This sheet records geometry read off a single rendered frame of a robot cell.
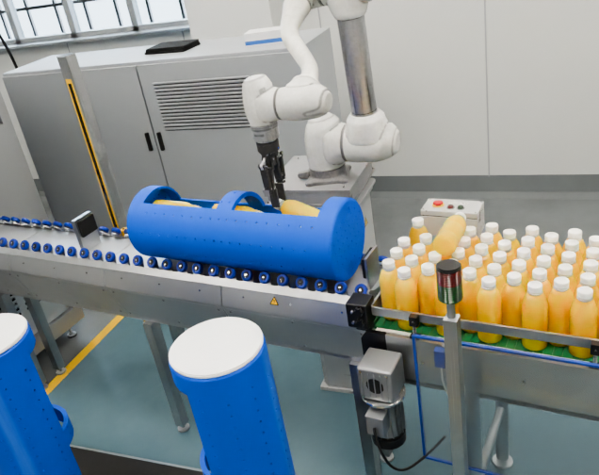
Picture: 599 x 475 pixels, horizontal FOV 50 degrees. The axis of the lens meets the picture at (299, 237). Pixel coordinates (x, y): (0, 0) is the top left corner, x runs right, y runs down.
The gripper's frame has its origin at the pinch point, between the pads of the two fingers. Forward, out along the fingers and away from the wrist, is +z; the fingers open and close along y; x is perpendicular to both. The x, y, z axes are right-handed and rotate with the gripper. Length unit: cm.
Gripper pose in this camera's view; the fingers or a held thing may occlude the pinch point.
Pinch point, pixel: (277, 195)
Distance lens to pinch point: 222.1
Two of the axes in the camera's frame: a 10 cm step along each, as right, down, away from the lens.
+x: 8.8, 0.8, -4.8
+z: 1.6, 8.8, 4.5
